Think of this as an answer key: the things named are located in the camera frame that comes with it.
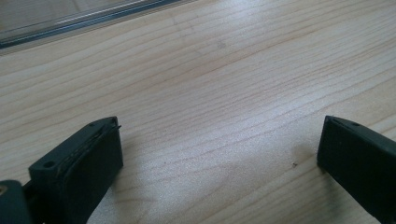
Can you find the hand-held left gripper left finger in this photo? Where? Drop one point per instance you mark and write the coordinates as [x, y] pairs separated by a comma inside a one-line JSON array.
[[77, 171]]

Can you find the transparent lid with knob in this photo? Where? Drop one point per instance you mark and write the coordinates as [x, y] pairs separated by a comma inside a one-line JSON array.
[[77, 21]]

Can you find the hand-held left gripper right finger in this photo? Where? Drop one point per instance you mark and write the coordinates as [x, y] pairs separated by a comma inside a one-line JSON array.
[[361, 158]]

